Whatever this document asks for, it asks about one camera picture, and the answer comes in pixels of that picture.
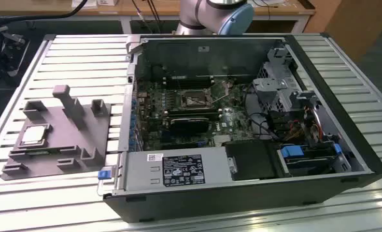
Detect silver CPU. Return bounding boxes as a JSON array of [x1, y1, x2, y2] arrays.
[[18, 125, 46, 145]]

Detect black open PC case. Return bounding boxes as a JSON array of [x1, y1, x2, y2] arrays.
[[101, 33, 382, 223]]

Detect thick black cable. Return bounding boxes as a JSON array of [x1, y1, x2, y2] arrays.
[[1, 0, 89, 24]]

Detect wooden desk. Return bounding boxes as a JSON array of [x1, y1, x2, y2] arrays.
[[0, 0, 315, 34]]

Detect silver chipset heatsink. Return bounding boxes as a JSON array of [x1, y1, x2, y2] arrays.
[[213, 135, 231, 147]]

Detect black stand equipment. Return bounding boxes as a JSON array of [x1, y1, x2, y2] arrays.
[[0, 12, 30, 86]]

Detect wooden cabinet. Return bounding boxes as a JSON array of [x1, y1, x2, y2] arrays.
[[302, 0, 382, 62]]

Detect hard disk in blue carrier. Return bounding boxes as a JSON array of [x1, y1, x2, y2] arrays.
[[279, 143, 342, 177]]

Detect white box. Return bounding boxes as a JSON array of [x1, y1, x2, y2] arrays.
[[89, 0, 121, 7]]

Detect black RAM slot bank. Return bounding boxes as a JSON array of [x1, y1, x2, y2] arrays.
[[162, 74, 211, 89]]

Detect metal drive cage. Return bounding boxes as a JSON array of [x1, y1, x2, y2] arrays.
[[251, 47, 319, 113]]

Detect black plastic shroud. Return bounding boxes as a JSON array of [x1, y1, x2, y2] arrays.
[[223, 140, 283, 181]]

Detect orange and yellow wires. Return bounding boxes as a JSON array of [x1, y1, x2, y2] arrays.
[[286, 119, 323, 143]]

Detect metal locking lever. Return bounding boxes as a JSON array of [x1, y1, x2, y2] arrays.
[[210, 89, 230, 105]]

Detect grey parts rack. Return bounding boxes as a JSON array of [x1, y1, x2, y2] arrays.
[[0, 85, 113, 181]]

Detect metal socket cover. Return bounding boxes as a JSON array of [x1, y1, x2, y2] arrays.
[[210, 77, 235, 90]]

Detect green motherboard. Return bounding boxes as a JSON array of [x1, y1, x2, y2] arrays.
[[133, 81, 268, 152]]

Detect black graphics card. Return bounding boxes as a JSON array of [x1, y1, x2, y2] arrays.
[[169, 117, 211, 134]]

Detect silver power supply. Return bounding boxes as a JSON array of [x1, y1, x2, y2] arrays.
[[122, 147, 235, 190]]

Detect black wire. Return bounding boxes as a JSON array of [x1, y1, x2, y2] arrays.
[[246, 112, 280, 141]]

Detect CPU socket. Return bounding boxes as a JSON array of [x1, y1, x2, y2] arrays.
[[181, 89, 214, 108]]

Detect black rating label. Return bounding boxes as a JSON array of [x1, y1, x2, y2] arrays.
[[162, 154, 206, 187]]

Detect black RAM stick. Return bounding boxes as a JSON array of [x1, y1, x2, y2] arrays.
[[166, 109, 218, 115]]

